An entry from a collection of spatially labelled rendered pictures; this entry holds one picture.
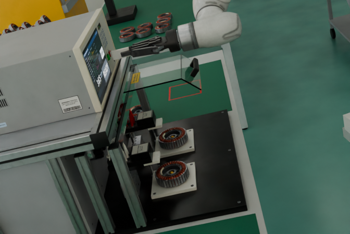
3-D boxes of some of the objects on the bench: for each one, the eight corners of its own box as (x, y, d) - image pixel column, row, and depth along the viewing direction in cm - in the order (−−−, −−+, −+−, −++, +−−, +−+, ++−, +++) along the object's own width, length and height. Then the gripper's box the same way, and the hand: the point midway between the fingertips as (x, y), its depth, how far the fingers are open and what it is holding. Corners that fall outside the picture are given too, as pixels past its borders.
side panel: (94, 239, 150) (57, 152, 137) (92, 246, 147) (54, 158, 134) (9, 256, 153) (-35, 173, 140) (6, 263, 150) (-39, 179, 137)
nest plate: (193, 131, 191) (192, 128, 190) (194, 150, 177) (194, 148, 177) (157, 139, 193) (155, 136, 192) (154, 159, 179) (154, 156, 178)
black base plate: (227, 113, 201) (226, 108, 200) (247, 210, 143) (246, 204, 142) (119, 138, 207) (117, 133, 206) (96, 241, 149) (94, 235, 148)
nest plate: (195, 164, 169) (194, 161, 168) (197, 189, 155) (196, 186, 155) (153, 173, 171) (152, 170, 170) (151, 199, 157) (150, 196, 157)
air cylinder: (140, 182, 168) (136, 169, 165) (139, 195, 161) (134, 181, 159) (126, 185, 168) (122, 172, 166) (124, 198, 162) (120, 185, 159)
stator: (190, 166, 166) (188, 157, 165) (188, 185, 156) (185, 176, 155) (159, 171, 169) (156, 162, 167) (155, 191, 159) (152, 182, 157)
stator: (188, 132, 189) (186, 123, 187) (188, 146, 179) (186, 137, 177) (160, 137, 190) (158, 130, 189) (159, 152, 180) (157, 144, 178)
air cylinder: (145, 146, 190) (141, 134, 187) (144, 156, 183) (139, 144, 181) (133, 149, 190) (128, 137, 188) (131, 159, 183) (126, 147, 181)
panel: (119, 132, 207) (96, 69, 194) (94, 237, 147) (59, 155, 135) (116, 133, 207) (93, 69, 194) (90, 238, 147) (55, 156, 135)
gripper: (182, 56, 159) (112, 72, 162) (181, 43, 171) (116, 59, 173) (176, 34, 156) (105, 52, 158) (176, 23, 168) (110, 39, 170)
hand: (121, 53), depth 166 cm, fingers closed
